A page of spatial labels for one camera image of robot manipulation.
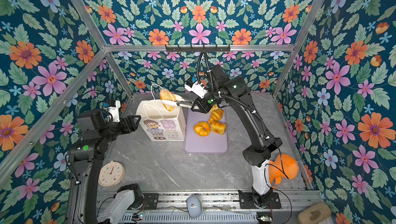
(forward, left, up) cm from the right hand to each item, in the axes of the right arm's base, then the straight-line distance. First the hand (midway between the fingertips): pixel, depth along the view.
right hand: (195, 103), depth 67 cm
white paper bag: (0, +20, -16) cm, 26 cm away
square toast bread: (+6, -11, -30) cm, 32 cm away
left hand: (-4, +27, -1) cm, 27 cm away
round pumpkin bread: (+8, -1, -33) cm, 34 cm away
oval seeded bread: (+5, +14, +1) cm, 15 cm away
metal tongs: (+2, +8, -1) cm, 8 cm away
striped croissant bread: (+17, -11, -31) cm, 36 cm away
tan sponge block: (-38, -53, -33) cm, 73 cm away
